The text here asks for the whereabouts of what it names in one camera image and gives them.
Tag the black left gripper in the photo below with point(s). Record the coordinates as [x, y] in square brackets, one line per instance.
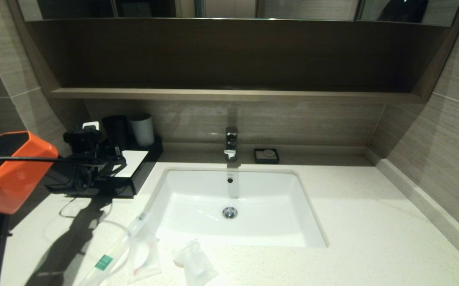
[98, 161]

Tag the black cup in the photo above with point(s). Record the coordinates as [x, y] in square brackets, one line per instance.
[114, 131]

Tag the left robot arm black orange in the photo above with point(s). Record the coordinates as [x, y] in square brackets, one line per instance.
[15, 174]

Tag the black drawer box white top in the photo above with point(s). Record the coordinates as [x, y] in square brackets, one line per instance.
[142, 167]

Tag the grey white cup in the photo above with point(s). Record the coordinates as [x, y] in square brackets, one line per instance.
[143, 133]

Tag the clear sachet cotton pads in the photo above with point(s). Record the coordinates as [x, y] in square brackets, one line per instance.
[144, 254]

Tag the toothbrush packet green label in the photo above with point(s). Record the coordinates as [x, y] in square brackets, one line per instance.
[104, 262]

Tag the chrome faucet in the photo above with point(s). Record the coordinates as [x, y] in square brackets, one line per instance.
[231, 143]

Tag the chrome sink drain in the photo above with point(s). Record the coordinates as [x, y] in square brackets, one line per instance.
[230, 212]

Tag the crumpled clear plastic sachet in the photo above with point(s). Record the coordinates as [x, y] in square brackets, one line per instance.
[195, 264]

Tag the black soap dish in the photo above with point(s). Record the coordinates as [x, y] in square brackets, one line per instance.
[258, 160]

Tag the white sink basin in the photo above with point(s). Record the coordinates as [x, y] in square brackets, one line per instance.
[253, 214]

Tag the beige soap bar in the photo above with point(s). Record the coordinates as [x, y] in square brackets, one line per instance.
[268, 153]

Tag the mirror cabinet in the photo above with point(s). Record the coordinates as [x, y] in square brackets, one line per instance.
[305, 8]

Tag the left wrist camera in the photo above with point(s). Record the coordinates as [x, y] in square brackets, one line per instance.
[82, 139]

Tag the brown wooden wall shelf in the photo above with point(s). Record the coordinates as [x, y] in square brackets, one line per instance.
[233, 94]

